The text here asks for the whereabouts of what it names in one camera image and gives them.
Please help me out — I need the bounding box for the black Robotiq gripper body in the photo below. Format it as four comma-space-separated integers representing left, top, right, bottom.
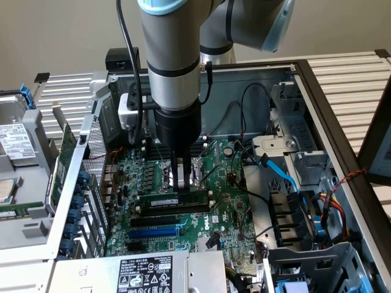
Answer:
153, 103, 202, 152

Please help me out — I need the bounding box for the green RAM stick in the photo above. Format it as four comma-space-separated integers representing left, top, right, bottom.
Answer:
0, 201, 45, 220
139, 188, 211, 209

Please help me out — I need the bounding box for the CPU socket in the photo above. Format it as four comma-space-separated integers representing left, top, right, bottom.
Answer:
158, 158, 204, 195

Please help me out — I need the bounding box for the thin metal locking lever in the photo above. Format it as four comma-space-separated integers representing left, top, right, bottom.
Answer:
145, 128, 166, 162

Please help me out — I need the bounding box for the long black expansion slot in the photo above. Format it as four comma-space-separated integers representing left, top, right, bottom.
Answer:
130, 214, 178, 229

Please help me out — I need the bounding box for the green Dell motherboard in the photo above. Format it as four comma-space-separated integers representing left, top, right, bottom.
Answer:
105, 139, 265, 284

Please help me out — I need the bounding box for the metal socket cover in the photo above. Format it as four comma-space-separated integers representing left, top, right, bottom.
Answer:
197, 140, 221, 184

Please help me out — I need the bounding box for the blue expansion slot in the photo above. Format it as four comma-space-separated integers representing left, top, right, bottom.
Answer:
128, 225, 180, 241

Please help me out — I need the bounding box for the silver chipset heatsink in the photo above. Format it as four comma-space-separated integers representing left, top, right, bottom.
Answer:
197, 235, 222, 253

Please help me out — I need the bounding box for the open PC case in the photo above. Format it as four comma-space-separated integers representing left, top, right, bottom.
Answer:
45, 59, 391, 293

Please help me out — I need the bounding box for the silver power supply with label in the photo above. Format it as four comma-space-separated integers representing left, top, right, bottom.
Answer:
48, 249, 228, 293

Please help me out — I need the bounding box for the black box with port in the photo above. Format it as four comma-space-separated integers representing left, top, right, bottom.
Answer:
105, 47, 141, 71

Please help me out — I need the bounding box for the light grey bay latch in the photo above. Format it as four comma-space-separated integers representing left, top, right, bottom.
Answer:
252, 136, 299, 167

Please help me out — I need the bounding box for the black fan shroud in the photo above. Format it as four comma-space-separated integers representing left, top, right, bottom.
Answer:
268, 189, 317, 248

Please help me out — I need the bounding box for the green graphics card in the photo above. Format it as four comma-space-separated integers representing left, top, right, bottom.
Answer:
45, 102, 79, 212

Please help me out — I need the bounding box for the grey metal disk bay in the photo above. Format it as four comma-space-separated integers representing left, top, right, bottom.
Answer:
270, 81, 332, 187

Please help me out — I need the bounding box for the grey perforated drive cage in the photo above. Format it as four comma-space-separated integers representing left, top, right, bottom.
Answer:
264, 241, 376, 293

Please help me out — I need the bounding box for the grey parts rack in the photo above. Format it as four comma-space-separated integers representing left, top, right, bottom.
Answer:
0, 108, 62, 260

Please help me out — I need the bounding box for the silver hard disk with label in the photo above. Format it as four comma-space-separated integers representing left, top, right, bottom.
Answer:
0, 93, 40, 167

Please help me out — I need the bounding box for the silver CPU chip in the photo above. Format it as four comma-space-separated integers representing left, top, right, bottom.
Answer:
0, 178, 16, 206

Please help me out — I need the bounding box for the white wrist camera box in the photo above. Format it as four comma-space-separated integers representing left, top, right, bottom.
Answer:
118, 93, 141, 131

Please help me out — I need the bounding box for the low black arched wire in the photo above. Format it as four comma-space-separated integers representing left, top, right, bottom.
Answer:
206, 100, 245, 138

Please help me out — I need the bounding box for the long black curved wire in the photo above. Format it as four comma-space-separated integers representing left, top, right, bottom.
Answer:
229, 140, 272, 208

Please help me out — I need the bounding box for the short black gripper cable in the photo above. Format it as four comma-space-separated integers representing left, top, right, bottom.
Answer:
199, 60, 214, 105

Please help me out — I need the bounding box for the thin red wire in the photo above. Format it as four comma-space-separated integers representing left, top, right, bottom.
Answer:
82, 146, 126, 163

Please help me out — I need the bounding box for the tall black arched wire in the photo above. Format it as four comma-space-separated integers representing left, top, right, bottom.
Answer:
239, 82, 274, 137

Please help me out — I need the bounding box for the thick black camera cable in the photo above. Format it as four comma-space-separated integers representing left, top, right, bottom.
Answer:
115, 0, 145, 145

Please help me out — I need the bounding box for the blue flat disk wire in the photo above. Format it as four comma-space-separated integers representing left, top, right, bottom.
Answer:
257, 153, 302, 194

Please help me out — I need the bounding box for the yellow red black wire bundle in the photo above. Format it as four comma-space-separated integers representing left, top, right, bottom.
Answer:
317, 189, 352, 244

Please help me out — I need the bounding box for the blue plastic disk bracket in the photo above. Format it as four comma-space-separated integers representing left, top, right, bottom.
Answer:
19, 82, 38, 110

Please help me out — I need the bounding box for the red black twisted wire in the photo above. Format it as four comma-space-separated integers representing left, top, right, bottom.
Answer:
332, 168, 368, 194

